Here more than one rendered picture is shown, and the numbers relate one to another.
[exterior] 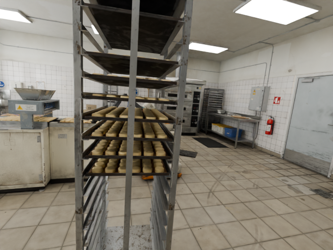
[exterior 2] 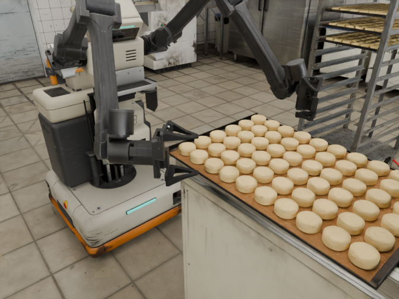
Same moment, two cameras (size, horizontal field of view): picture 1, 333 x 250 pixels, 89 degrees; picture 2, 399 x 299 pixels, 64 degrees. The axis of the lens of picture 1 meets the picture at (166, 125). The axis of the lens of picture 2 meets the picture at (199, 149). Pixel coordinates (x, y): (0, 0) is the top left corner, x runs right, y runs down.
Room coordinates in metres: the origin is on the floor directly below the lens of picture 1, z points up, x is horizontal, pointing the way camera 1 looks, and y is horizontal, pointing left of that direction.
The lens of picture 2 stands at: (2.99, 1.77, 1.36)
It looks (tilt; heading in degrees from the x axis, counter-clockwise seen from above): 29 degrees down; 247
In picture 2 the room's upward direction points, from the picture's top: straight up
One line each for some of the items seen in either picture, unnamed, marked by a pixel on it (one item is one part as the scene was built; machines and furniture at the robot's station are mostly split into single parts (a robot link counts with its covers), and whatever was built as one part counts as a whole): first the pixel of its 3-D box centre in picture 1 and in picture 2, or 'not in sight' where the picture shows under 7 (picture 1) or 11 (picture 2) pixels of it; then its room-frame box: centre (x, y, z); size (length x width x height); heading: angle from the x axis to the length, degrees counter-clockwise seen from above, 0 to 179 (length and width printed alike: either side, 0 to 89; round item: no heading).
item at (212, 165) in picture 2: not in sight; (214, 165); (2.67, 1.14, 0.91); 0.05 x 0.05 x 0.02
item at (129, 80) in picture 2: not in sight; (125, 94); (2.75, 0.37, 0.87); 0.28 x 0.16 x 0.22; 17
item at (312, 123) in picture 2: (154, 234); (329, 117); (1.10, 0.02, 0.33); 0.64 x 0.03 x 0.03; 10
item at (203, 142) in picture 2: not in sight; (202, 142); (2.65, 1.01, 0.91); 0.05 x 0.05 x 0.02
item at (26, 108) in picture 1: (38, 111); not in sight; (2.30, 1.78, 1.01); 0.72 x 0.33 x 0.34; 18
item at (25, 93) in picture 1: (37, 94); not in sight; (2.30, 1.78, 1.25); 0.56 x 0.29 x 0.14; 18
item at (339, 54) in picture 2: not in sight; (349, 52); (-0.62, -1.47, 0.38); 0.64 x 0.54 x 0.77; 18
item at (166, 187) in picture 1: (159, 165); (344, 47); (1.10, 0.02, 0.87); 0.64 x 0.03 x 0.03; 10
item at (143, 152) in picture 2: not in sight; (147, 152); (2.84, 1.13, 0.99); 0.07 x 0.07 x 0.10; 62
